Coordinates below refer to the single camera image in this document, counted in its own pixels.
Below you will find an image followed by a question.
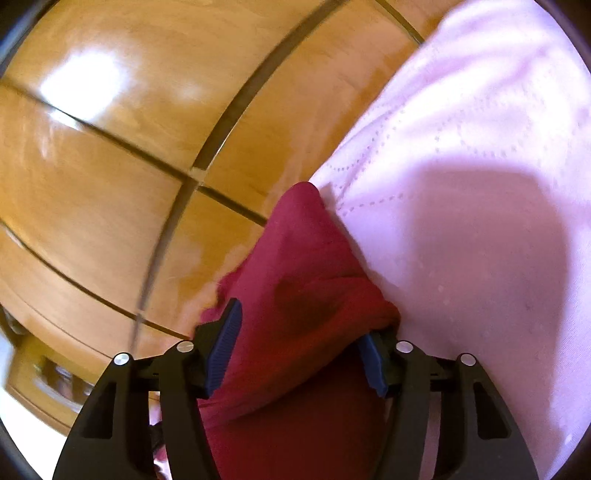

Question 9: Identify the dark red garment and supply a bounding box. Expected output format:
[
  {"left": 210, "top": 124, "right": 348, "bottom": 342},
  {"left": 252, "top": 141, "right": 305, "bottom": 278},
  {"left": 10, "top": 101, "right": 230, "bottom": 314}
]
[{"left": 198, "top": 182, "right": 401, "bottom": 479}]

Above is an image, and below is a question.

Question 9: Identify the wooden panelled wardrobe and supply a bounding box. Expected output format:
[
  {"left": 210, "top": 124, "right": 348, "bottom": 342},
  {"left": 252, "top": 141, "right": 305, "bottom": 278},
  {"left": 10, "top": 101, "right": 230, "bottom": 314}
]
[{"left": 1, "top": 1, "right": 452, "bottom": 372}]

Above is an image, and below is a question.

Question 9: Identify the wooden display cabinet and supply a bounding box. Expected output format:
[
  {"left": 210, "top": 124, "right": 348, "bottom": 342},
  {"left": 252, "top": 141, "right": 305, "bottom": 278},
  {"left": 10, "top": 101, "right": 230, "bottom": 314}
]
[{"left": 1, "top": 309, "right": 100, "bottom": 435}]

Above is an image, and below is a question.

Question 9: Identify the pink quilted bedspread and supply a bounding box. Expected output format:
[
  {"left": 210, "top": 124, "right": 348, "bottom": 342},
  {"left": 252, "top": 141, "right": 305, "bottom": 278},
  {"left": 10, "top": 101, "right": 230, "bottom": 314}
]
[{"left": 311, "top": 1, "right": 590, "bottom": 479}]

